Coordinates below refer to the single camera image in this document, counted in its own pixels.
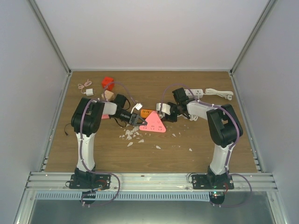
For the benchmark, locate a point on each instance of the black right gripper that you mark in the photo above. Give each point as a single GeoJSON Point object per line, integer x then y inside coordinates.
{"type": "Point", "coordinates": [168, 118]}

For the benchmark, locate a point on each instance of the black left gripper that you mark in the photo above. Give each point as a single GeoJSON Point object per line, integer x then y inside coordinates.
{"type": "Point", "coordinates": [133, 118]}

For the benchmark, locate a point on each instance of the pink triangular plug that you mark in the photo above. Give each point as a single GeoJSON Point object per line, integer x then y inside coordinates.
{"type": "Point", "coordinates": [154, 124]}

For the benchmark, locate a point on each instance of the orange power strip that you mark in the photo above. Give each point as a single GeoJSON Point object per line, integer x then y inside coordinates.
{"type": "Point", "coordinates": [144, 113]}

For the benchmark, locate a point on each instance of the white power strip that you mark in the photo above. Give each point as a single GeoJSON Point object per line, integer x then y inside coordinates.
{"type": "Point", "coordinates": [198, 93]}

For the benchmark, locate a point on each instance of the pink square adapter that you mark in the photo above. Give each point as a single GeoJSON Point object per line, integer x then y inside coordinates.
{"type": "Point", "coordinates": [105, 116]}

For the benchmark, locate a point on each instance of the wooden round-cornered block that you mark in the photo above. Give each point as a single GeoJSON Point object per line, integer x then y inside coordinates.
{"type": "Point", "coordinates": [108, 95]}

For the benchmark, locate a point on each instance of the red cube socket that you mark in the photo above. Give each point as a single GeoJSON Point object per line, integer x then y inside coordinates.
{"type": "Point", "coordinates": [108, 83]}

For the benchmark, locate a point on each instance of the white usb charger plug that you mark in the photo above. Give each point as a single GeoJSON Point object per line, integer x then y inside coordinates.
{"type": "Point", "coordinates": [90, 92]}

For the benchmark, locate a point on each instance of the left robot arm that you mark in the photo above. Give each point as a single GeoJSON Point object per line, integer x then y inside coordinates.
{"type": "Point", "coordinates": [86, 122]}

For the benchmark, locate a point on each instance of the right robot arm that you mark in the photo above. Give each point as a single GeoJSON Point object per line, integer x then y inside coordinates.
{"type": "Point", "coordinates": [224, 127]}

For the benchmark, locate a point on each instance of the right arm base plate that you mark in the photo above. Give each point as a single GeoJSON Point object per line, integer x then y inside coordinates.
{"type": "Point", "coordinates": [211, 181]}

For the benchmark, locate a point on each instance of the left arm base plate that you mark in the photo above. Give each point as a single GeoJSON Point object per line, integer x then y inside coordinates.
{"type": "Point", "coordinates": [91, 182]}

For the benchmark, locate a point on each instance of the grey slotted cable duct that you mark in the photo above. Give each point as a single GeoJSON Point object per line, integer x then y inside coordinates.
{"type": "Point", "coordinates": [124, 196]}

